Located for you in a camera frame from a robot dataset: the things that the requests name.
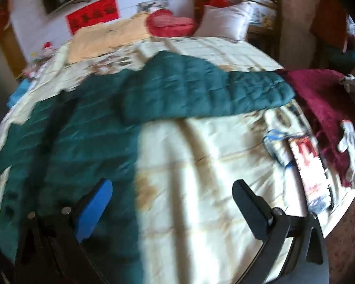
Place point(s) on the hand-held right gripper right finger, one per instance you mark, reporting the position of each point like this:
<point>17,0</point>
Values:
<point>251,204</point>

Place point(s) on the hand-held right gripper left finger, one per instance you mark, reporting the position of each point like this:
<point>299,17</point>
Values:
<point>97,207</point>

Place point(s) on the green quilted jacket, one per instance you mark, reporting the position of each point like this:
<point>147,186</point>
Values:
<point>91,124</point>

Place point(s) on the blue and white packet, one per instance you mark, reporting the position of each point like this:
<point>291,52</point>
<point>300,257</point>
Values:
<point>276,148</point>

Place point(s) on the glossy magazine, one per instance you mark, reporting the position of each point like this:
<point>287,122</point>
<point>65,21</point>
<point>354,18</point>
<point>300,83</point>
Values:
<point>310,171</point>

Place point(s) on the cream floral bed sheet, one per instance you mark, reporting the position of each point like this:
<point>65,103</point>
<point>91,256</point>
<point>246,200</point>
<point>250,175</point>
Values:
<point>195,159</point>

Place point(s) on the white work glove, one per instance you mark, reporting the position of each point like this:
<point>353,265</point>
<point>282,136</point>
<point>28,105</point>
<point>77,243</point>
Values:
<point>350,151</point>

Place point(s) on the maroon blanket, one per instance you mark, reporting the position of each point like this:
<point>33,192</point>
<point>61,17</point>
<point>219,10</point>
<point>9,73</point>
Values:
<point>319,100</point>

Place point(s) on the blue box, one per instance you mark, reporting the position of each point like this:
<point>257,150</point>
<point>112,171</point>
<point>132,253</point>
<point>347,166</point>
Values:
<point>14,94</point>

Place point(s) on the red hat doll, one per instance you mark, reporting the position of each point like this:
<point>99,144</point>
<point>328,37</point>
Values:
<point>47,48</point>

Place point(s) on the yellow frilled pillow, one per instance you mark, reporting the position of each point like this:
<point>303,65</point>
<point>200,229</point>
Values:
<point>106,38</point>

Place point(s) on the wooden table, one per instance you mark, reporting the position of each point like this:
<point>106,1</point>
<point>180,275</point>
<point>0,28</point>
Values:
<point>266,35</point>

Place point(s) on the white satin pillow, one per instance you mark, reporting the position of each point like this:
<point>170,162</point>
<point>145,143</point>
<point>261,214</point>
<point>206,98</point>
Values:
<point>224,20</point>

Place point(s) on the wooden door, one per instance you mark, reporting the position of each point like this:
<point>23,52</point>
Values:
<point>6,44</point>

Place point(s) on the printed tablecloth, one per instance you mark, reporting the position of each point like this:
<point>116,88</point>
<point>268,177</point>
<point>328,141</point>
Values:
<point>263,9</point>

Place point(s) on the red frilled pillow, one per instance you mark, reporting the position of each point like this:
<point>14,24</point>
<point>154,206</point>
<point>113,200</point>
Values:
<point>165,22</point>

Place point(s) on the red cloth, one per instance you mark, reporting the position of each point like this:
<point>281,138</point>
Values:
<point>214,1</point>

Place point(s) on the framed photo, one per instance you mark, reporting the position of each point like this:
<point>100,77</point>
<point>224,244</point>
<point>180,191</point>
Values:
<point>152,6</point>

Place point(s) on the red wall banner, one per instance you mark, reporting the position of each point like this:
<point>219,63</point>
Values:
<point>91,13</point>

